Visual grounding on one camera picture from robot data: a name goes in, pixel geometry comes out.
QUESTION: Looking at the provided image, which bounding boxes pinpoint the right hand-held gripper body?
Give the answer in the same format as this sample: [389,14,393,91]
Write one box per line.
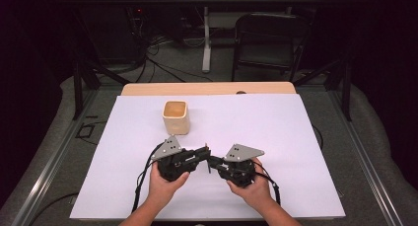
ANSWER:
[217,143,266,188]

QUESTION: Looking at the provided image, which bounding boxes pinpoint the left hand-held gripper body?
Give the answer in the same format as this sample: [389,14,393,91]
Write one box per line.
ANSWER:
[151,135,200,183]

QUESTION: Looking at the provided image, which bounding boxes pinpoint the person's left hand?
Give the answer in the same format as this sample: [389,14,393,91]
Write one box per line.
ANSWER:
[147,169,191,206]

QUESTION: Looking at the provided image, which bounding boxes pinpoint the person's right hand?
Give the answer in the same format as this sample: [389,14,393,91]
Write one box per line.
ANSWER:
[226,157,276,211]

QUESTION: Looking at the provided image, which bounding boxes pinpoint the cream square cup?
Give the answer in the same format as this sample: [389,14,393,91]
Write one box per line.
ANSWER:
[162,100,191,136]

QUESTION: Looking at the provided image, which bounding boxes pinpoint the white paper sheet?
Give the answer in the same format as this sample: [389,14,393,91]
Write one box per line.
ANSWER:
[69,93,346,221]

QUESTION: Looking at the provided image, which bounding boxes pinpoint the wooden table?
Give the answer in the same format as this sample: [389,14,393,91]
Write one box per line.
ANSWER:
[120,81,297,97]

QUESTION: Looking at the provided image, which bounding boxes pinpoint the white desk leg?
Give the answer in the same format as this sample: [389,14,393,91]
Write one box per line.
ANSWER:
[201,6,212,74]

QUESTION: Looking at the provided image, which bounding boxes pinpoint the black metal stand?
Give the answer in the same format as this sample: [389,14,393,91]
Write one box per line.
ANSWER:
[72,52,131,121]
[293,52,353,122]

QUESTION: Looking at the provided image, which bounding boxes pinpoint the black folding chair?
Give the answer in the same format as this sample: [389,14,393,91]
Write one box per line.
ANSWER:
[231,12,312,83]

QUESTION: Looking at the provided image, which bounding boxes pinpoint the black horizontal bar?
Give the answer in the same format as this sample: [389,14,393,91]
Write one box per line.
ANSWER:
[57,0,366,6]

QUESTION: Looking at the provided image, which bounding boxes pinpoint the dark equipment with red light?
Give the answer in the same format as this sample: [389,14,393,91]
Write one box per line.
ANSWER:
[126,3,149,33]

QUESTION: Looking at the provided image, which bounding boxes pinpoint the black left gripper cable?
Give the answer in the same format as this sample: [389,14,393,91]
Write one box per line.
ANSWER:
[130,141,166,214]

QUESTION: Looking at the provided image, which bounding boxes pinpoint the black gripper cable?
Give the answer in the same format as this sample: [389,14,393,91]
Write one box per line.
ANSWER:
[253,160,282,206]
[130,141,166,214]

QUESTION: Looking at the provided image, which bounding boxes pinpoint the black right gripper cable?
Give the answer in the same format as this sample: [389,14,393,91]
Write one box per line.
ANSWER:
[253,160,282,206]

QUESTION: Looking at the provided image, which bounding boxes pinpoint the bundle of black floor cables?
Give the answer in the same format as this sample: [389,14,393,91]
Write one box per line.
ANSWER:
[129,8,215,84]

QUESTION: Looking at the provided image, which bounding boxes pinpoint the aluminium rail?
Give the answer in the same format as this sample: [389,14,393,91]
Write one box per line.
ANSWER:
[11,87,101,226]
[329,87,406,226]

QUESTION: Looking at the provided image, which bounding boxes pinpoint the black floor cable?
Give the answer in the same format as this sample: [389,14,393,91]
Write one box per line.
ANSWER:
[31,191,80,225]

